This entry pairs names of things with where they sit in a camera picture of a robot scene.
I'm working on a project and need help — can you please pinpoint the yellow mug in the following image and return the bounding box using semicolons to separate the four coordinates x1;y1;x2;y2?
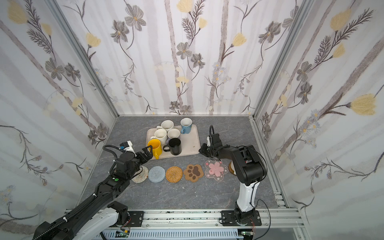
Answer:
148;139;163;160

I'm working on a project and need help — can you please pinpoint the white woven round coaster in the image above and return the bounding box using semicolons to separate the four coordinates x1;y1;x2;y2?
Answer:
132;166;149;184

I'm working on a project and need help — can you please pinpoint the beige plastic tray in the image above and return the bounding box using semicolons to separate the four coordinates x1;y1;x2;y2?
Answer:
160;124;201;159

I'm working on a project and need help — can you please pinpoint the pink flower coaster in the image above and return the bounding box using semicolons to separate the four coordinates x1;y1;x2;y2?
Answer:
205;160;229;182

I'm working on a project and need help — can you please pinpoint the blue-grey round knitted coaster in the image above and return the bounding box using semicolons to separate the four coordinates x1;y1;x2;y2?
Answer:
148;166;166;183

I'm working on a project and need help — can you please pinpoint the brown wooden round coaster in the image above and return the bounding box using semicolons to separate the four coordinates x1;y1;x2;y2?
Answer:
229;161;236;176

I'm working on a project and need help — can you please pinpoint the black mug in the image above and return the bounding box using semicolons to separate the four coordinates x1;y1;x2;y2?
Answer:
163;138;182;156

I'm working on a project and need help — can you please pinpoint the brown paw-shaped coaster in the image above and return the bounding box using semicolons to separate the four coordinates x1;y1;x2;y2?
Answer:
183;164;204;183

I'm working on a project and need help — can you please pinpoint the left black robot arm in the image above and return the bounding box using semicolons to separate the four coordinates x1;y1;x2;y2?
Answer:
33;141;154;240

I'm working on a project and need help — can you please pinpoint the lavender mug white inside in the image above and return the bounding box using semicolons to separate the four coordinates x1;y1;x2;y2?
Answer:
167;128;181;139

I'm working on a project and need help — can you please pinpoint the white speckled mug rear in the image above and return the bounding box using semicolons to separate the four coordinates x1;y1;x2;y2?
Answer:
157;120;174;132

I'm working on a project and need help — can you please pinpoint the light blue mug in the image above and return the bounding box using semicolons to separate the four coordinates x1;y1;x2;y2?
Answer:
181;118;193;134

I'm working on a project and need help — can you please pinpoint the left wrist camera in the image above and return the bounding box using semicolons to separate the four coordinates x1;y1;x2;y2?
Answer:
119;141;135;153

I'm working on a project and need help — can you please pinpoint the white slotted cable duct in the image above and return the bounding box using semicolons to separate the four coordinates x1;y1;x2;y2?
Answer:
103;229;244;240

